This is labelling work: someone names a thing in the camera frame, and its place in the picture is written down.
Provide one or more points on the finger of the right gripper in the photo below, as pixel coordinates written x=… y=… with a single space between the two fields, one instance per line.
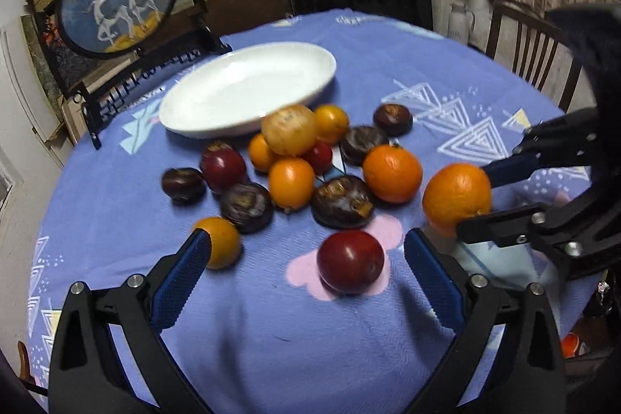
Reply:
x=514 y=167
x=516 y=226

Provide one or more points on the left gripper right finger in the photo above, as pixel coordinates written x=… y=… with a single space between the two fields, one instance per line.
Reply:
x=527 y=374

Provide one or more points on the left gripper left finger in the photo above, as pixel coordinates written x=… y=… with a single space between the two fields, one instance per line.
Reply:
x=86 y=374

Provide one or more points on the large orange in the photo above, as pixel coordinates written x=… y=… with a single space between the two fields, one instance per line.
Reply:
x=456 y=193

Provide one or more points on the orange tangerine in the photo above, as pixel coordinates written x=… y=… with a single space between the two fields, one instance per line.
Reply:
x=392 y=173

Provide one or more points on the large red plum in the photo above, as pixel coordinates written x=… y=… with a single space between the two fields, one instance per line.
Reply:
x=350 y=261

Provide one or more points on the dark mangosteen front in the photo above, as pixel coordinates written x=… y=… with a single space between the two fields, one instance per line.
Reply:
x=342 y=203

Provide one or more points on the yellow orange small fruit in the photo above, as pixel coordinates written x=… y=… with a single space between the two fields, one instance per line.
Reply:
x=225 y=240

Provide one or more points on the tan round fruit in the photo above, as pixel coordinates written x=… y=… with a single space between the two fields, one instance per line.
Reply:
x=290 y=131

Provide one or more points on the small red plum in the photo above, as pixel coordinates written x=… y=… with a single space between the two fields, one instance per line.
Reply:
x=222 y=168

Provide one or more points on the wooden chair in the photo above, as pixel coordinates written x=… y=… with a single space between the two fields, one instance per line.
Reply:
x=535 y=46

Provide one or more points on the white pitcher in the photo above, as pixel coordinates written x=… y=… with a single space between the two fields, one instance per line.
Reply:
x=461 y=23

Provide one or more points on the blue patterned tablecloth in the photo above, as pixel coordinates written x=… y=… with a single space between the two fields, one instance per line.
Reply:
x=265 y=336

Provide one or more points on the white oval plate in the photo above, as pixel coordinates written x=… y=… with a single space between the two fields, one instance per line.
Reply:
x=231 y=94

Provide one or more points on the round deer screen ornament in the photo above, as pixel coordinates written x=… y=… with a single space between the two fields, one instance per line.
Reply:
x=99 y=51

